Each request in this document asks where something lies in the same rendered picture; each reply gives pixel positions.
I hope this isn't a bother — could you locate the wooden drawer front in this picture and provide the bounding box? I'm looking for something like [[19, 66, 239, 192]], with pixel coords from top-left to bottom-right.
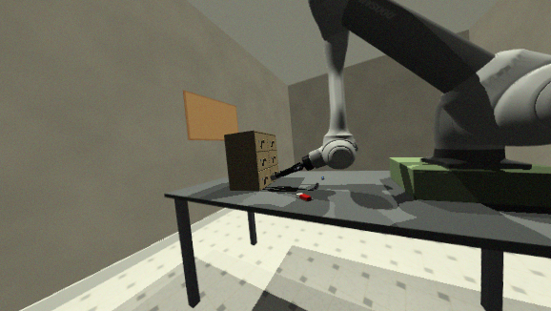
[[267, 135, 276, 150], [255, 133, 268, 151], [256, 151, 270, 170], [258, 168, 271, 189], [269, 151, 277, 166], [270, 165, 278, 176]]

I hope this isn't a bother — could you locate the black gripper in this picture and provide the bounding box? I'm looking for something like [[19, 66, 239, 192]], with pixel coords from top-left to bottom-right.
[[270, 155, 315, 181]]

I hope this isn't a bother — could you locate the small wooden chest of drawers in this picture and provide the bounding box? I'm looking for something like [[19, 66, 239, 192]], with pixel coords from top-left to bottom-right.
[[224, 131, 277, 191]]

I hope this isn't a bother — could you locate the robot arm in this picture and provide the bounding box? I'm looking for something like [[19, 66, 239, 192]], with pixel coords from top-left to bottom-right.
[[308, 0, 551, 169]]

